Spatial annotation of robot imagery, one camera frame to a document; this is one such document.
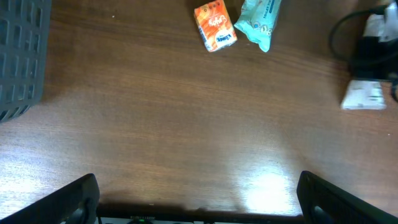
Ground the orange tissue pack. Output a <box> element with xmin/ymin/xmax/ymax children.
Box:
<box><xmin>193</xmin><ymin>0</ymin><xmax>238</xmax><ymax>52</ymax></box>

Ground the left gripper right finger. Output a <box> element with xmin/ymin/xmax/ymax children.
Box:
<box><xmin>297</xmin><ymin>170</ymin><xmax>397</xmax><ymax>224</ymax></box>

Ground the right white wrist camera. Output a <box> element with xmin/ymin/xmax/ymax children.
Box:
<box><xmin>363</xmin><ymin>1</ymin><xmax>397</xmax><ymax>42</ymax></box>

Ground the teal wet wipes pack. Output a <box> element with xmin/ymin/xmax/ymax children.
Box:
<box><xmin>234</xmin><ymin>0</ymin><xmax>282</xmax><ymax>52</ymax></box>

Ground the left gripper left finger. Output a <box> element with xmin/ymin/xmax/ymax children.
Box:
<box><xmin>1</xmin><ymin>174</ymin><xmax>100</xmax><ymax>224</ymax></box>

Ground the grey plastic mesh basket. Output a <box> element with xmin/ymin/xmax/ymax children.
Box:
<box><xmin>0</xmin><ymin>0</ymin><xmax>52</xmax><ymax>123</ymax></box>

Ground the white floral tube gold cap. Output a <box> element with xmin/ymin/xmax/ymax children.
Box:
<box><xmin>341</xmin><ymin>80</ymin><xmax>386</xmax><ymax>110</ymax></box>

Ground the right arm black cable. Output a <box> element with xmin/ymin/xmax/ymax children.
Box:
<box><xmin>328</xmin><ymin>5</ymin><xmax>398</xmax><ymax>103</ymax></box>

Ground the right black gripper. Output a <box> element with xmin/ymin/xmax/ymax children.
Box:
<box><xmin>349</xmin><ymin>37</ymin><xmax>397</xmax><ymax>82</ymax></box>

